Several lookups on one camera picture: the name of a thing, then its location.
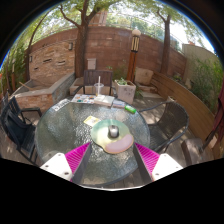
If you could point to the large tree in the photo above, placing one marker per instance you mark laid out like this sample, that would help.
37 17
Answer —
80 50

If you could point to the white planter box with plant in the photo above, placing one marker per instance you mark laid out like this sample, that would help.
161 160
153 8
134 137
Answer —
126 91

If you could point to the dark wicker chair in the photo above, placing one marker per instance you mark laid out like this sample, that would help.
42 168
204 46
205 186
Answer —
170 120

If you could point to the clear plastic cup with straw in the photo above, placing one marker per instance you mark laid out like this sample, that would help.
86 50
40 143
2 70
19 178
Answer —
98 89

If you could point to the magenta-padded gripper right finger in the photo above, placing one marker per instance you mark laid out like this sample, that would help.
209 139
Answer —
164 165

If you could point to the dark grey computer mouse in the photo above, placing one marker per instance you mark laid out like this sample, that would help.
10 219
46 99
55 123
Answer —
113 131

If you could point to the small green bottle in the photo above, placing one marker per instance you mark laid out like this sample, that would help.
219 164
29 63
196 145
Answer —
130 109

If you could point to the beige wall box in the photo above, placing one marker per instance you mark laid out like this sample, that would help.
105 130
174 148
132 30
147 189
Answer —
91 63

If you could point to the black backpack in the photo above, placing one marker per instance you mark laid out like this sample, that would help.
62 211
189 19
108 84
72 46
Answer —
11 125

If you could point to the beige stone slab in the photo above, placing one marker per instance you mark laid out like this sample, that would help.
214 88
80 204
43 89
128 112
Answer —
144 76

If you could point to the wooden garden lamp post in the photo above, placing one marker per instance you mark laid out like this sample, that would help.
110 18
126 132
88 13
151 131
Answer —
132 60

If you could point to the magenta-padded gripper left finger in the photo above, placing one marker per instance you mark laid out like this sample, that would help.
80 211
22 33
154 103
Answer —
56 165

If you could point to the dark wall lamp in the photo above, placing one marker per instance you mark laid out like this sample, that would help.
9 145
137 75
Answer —
70 46

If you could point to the dark wooden slatted chair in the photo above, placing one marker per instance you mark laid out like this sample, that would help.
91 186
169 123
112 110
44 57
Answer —
91 77

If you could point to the black slatted armchair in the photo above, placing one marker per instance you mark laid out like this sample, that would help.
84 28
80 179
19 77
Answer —
28 140

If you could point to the large white book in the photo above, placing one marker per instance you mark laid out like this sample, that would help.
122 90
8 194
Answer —
104 100

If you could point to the colourful printed sheet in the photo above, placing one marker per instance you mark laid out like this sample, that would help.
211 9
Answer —
83 98

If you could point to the slender tree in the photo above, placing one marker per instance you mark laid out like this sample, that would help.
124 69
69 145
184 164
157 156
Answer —
165 46

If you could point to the raised stone planter bed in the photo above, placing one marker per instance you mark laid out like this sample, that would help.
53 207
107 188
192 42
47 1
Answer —
43 95

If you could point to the green mouse pad, pink rest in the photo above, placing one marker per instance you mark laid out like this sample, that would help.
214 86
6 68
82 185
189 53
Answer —
101 135

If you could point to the small white book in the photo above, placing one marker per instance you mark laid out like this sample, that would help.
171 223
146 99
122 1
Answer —
119 104

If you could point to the yellow card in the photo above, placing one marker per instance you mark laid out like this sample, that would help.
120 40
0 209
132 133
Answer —
90 120

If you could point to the beige stone bench block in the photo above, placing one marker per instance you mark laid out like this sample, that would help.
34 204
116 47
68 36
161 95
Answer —
76 87

